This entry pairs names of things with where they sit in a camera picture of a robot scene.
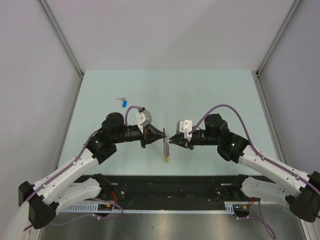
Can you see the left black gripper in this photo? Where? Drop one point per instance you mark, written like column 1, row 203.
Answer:
column 151, row 134

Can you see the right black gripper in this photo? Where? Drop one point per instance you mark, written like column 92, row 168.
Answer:
column 180, row 141

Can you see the red-handled metal key holder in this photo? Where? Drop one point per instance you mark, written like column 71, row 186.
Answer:
column 166, row 149

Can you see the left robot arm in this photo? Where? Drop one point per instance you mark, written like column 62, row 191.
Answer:
column 46, row 197

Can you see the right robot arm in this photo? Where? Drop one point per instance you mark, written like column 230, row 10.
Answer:
column 294, row 189

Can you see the key with blue tag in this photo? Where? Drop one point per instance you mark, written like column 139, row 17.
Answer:
column 124, row 102

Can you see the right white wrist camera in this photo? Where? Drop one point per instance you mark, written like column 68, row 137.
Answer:
column 184, row 127

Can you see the left aluminium corner post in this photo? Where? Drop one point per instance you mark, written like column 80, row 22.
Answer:
column 49, row 15

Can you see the aluminium corner post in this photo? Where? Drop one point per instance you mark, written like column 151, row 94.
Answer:
column 278, row 36
column 49, row 15

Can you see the right aluminium corner post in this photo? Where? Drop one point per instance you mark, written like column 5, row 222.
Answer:
column 278, row 36

